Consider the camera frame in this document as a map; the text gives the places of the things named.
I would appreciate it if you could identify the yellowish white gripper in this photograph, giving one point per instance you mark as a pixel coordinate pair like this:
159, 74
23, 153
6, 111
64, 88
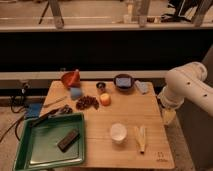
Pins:
168, 115

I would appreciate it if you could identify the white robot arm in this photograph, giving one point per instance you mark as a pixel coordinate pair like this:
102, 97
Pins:
185, 82

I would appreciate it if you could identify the orange yellow pepper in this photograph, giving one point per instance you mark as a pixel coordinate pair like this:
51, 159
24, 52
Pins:
105, 99

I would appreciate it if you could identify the small metal cup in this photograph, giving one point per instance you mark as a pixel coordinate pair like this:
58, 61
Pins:
101, 87

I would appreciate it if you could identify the yellow corn cob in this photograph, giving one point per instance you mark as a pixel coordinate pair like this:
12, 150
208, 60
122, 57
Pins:
140, 136

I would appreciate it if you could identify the grey folded cloth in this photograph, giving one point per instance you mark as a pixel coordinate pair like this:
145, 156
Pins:
142, 87

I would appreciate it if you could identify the dark bowl with blue cloth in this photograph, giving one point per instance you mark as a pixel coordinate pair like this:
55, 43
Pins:
123, 82

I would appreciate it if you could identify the pile of brown nuts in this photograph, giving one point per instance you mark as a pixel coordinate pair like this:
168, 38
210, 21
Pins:
86, 102

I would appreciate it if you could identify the blue sponge block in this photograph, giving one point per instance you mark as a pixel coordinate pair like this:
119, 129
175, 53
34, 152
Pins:
75, 93

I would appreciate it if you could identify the dark brown rectangular block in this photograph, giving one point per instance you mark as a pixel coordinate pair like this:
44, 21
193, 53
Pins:
68, 140

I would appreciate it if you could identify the red orange bowl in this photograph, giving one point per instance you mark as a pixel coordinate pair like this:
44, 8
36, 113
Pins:
71, 79

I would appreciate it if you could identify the wooden stick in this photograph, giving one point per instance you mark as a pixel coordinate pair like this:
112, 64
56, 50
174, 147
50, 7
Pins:
54, 102

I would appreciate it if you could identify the green plastic tray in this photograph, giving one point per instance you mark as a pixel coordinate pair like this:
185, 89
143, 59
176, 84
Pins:
38, 147

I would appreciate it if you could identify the blue box on floor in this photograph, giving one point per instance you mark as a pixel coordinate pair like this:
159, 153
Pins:
33, 110

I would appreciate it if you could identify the black handled tool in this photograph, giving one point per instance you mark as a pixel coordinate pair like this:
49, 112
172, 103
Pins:
62, 110

